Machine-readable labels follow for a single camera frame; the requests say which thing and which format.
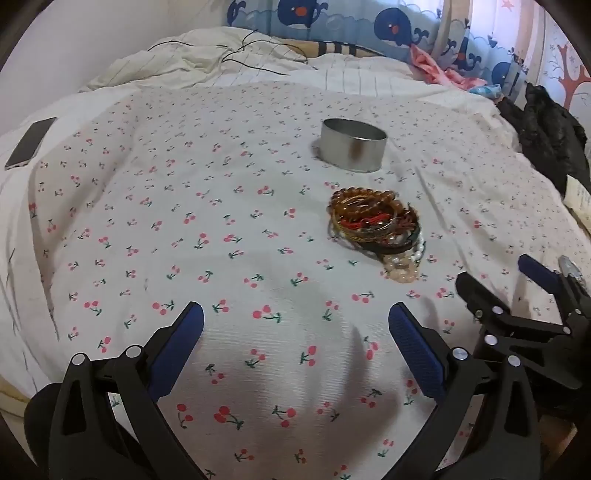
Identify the black jacket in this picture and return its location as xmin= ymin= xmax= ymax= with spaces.
xmin=496 ymin=82 xmax=591 ymax=197

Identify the cherry print blanket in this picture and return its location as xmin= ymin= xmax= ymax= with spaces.
xmin=0 ymin=80 xmax=591 ymax=480

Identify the white paper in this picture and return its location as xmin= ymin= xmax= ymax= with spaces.
xmin=563 ymin=175 xmax=591 ymax=217

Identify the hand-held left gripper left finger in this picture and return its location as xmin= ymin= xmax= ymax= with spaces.
xmin=48 ymin=301 xmax=206 ymax=480

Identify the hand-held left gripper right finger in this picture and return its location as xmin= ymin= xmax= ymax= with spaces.
xmin=388 ymin=302 xmax=543 ymax=480

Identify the pile of beaded bracelets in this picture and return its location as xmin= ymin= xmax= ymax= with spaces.
xmin=327 ymin=187 xmax=428 ymax=283

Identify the pink cloth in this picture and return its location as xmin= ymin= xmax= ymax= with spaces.
xmin=411 ymin=44 xmax=488 ymax=90

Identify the tree print curtain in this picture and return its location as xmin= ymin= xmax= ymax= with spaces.
xmin=508 ymin=0 xmax=591 ymax=116

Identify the white striped quilt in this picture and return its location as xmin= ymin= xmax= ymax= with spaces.
xmin=78 ymin=28 xmax=416 ymax=93

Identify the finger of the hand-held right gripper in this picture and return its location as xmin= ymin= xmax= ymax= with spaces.
xmin=517 ymin=254 xmax=591 ymax=326
xmin=455 ymin=272 xmax=573 ymax=337

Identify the thin black cable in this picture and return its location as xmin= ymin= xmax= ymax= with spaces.
xmin=148 ymin=28 xmax=308 ymax=77

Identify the round silver metal tin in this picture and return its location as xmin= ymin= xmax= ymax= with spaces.
xmin=320 ymin=118 xmax=389 ymax=174

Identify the silver smartphone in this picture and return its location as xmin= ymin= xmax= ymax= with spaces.
xmin=4 ymin=117 xmax=58 ymax=171

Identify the yellow pillow with dark stripes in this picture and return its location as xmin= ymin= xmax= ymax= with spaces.
xmin=277 ymin=39 xmax=384 ymax=58

